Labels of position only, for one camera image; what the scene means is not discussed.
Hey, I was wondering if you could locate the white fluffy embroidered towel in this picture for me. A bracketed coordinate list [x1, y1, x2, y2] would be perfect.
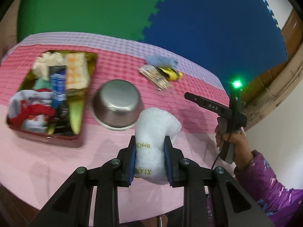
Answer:
[135, 108, 182, 185]

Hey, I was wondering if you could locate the bag of cotton swabs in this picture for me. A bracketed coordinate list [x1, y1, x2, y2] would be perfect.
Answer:
[139, 65, 170, 91]

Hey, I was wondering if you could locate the light blue cloth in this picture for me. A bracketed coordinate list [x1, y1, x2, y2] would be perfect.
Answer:
[145, 55, 178, 68]

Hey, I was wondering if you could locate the red white printed cloth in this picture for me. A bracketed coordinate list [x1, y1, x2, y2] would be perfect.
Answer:
[7, 89, 55, 133]

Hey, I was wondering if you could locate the orange yellow dotted towel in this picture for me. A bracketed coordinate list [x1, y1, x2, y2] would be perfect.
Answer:
[65, 53, 90, 90]

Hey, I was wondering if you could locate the person's right hand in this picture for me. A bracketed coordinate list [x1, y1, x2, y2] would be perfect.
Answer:
[215, 126, 254, 171]

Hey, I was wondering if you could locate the purple jacket sleeve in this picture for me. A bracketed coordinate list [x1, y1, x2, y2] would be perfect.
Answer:
[205, 150, 303, 227]

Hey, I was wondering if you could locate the pink purple checkered tablecloth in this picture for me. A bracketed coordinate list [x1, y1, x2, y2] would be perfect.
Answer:
[1, 32, 229, 208]

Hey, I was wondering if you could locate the yellow toy car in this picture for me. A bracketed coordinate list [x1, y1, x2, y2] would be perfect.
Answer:
[158, 67, 183, 81]

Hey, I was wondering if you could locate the gold red metal tin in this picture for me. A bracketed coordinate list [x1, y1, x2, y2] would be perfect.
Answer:
[6, 50, 98, 148]

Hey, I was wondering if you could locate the stainless steel bowl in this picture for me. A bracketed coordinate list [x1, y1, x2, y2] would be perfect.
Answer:
[91, 79, 144, 131]

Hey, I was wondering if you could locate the blue snack packet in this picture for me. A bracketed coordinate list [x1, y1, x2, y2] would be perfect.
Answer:
[49, 66, 66, 109]

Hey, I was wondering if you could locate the cream white sock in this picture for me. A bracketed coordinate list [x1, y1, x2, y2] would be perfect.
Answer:
[31, 52, 66, 80]

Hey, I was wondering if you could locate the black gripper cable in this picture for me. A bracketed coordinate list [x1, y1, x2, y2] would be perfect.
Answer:
[211, 132, 234, 171]

